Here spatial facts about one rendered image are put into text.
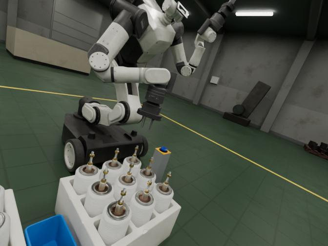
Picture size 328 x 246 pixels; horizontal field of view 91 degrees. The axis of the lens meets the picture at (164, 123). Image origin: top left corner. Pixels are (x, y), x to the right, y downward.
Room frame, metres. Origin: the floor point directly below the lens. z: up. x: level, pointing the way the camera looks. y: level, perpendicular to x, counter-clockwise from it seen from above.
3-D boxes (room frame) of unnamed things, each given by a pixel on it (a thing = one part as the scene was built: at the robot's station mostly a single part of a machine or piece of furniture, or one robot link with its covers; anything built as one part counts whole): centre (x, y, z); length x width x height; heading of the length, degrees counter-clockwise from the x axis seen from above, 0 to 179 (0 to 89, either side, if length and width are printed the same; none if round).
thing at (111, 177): (0.68, 0.17, 0.16); 0.10 x 0.10 x 0.18
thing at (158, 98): (0.76, 0.08, 0.57); 0.13 x 0.10 x 0.12; 85
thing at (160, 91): (0.77, 0.07, 0.69); 0.11 x 0.11 x 0.11; 15
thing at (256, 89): (6.70, -2.85, 0.91); 1.09 x 1.09 x 1.82; 53
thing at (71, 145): (0.87, 0.47, 0.10); 0.20 x 0.05 x 0.20; 53
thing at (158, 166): (0.88, -0.05, 0.16); 0.07 x 0.07 x 0.31; 52
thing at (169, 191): (0.62, -0.09, 0.25); 0.08 x 0.08 x 0.01
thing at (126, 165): (0.77, 0.09, 0.16); 0.10 x 0.10 x 0.18
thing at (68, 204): (0.60, 0.07, 0.09); 0.39 x 0.39 x 0.18; 52
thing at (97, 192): (0.51, 0.15, 0.25); 0.08 x 0.08 x 0.01
